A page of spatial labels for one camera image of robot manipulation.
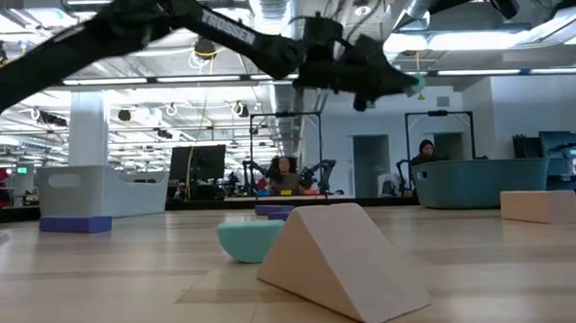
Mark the black table frame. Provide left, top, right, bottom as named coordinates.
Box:
left=0, top=181, right=576, bottom=233

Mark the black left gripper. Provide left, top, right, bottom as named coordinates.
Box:
left=291, top=31, right=420, bottom=116

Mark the dark screen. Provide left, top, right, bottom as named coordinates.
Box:
left=538, top=128, right=576, bottom=177

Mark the silver ventilation duct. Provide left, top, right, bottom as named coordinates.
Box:
left=247, top=0, right=311, bottom=160

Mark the person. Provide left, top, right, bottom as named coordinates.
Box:
left=267, top=154, right=306, bottom=197
left=410, top=138, right=440, bottom=166

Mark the long light bar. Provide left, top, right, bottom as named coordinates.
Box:
left=45, top=56, right=576, bottom=98

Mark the teal plastic bin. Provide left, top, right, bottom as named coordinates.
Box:
left=411, top=155, right=553, bottom=212

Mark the black gantry frame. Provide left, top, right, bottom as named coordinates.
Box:
left=248, top=109, right=327, bottom=201
left=404, top=108, right=477, bottom=165

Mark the grey door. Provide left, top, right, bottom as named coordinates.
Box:
left=351, top=133, right=393, bottom=198

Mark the white plastic bin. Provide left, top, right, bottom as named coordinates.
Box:
left=35, top=160, right=172, bottom=222

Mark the wooden triangular block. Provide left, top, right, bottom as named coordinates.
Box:
left=253, top=198, right=433, bottom=323

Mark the teal half-round block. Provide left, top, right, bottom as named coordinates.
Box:
left=216, top=218, right=289, bottom=266

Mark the black monitor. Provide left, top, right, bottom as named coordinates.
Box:
left=167, top=144, right=229, bottom=184

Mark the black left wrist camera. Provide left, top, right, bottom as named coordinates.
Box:
left=303, top=13, right=345, bottom=50

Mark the white chair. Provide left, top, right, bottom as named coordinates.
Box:
left=377, top=171, right=404, bottom=198

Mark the wooden rectangular block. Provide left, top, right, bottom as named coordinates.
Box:
left=499, top=187, right=576, bottom=229

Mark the white pillar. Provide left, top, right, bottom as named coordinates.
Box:
left=64, top=90, right=113, bottom=167

